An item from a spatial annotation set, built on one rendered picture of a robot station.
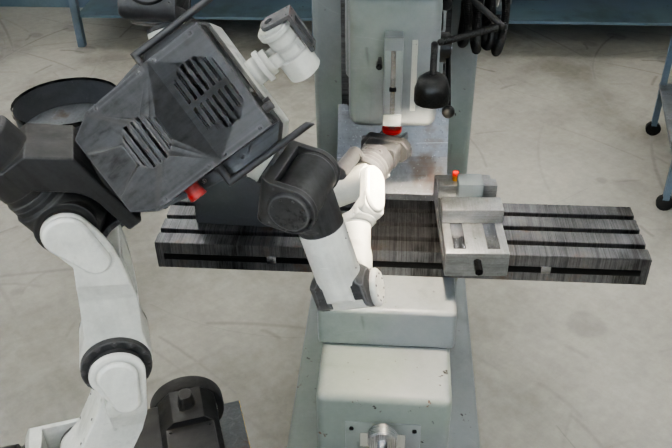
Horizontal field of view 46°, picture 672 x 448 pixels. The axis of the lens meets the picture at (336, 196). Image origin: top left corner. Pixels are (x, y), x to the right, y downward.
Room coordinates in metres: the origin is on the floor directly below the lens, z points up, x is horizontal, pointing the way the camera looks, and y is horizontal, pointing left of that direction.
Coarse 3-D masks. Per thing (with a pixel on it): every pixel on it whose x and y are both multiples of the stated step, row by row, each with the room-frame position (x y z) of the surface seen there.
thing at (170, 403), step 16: (176, 400) 1.42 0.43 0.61; (192, 400) 1.40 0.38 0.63; (208, 400) 1.43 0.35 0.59; (160, 416) 1.39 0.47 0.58; (176, 416) 1.36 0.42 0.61; (192, 416) 1.36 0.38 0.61; (208, 416) 1.37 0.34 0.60; (144, 432) 1.35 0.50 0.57; (160, 432) 1.35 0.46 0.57; (176, 432) 1.33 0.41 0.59; (192, 432) 1.33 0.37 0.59; (208, 432) 1.33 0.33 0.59
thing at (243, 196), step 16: (208, 192) 1.69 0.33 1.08; (224, 192) 1.68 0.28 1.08; (240, 192) 1.68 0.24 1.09; (256, 192) 1.67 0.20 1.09; (208, 208) 1.69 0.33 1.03; (224, 208) 1.68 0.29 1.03; (240, 208) 1.68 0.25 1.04; (256, 208) 1.67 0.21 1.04; (240, 224) 1.68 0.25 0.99; (256, 224) 1.67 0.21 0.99
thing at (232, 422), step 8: (224, 408) 1.57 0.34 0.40; (232, 408) 1.57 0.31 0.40; (240, 408) 1.57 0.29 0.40; (224, 416) 1.54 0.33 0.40; (232, 416) 1.54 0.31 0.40; (240, 416) 1.54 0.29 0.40; (224, 424) 1.52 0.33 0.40; (232, 424) 1.51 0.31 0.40; (240, 424) 1.51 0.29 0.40; (224, 432) 1.49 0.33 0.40; (232, 432) 1.49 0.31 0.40; (240, 432) 1.49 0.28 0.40; (224, 440) 1.46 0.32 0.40; (232, 440) 1.46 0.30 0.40; (240, 440) 1.46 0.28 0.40; (248, 440) 1.46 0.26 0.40
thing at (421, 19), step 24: (360, 0) 1.59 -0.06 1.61; (384, 0) 1.59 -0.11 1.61; (408, 0) 1.59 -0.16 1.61; (432, 0) 1.58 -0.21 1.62; (360, 24) 1.59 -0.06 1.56; (384, 24) 1.59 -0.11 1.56; (408, 24) 1.58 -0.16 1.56; (432, 24) 1.58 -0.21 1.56; (360, 48) 1.59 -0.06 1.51; (408, 48) 1.58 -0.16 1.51; (360, 72) 1.59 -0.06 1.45; (408, 72) 1.58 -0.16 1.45; (360, 96) 1.59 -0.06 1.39; (408, 96) 1.58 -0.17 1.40; (360, 120) 1.59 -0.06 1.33; (408, 120) 1.58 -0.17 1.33; (432, 120) 1.59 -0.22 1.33
